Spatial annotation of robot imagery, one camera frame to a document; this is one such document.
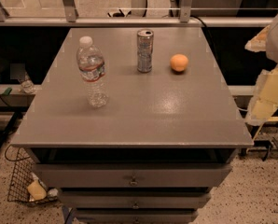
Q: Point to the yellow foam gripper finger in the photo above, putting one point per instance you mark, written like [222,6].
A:
[264,102]

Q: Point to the redbull can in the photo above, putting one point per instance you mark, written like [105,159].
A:
[145,39]

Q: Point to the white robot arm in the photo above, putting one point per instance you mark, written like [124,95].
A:
[264,102]

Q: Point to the yellow metal stand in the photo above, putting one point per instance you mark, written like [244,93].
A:
[266,134]

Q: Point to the orange fruit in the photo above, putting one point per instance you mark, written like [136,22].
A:
[179,62]

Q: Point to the grey drawer cabinet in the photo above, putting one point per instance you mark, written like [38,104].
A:
[152,154]

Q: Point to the clear plastic water bottle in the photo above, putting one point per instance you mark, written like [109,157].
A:
[92,68]

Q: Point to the yellow sponge in basket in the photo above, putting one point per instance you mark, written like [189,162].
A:
[37,191]

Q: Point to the black wire basket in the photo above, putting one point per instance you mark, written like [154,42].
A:
[21,178]

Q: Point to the grey metal rail frame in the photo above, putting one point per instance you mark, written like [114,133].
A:
[89,13]

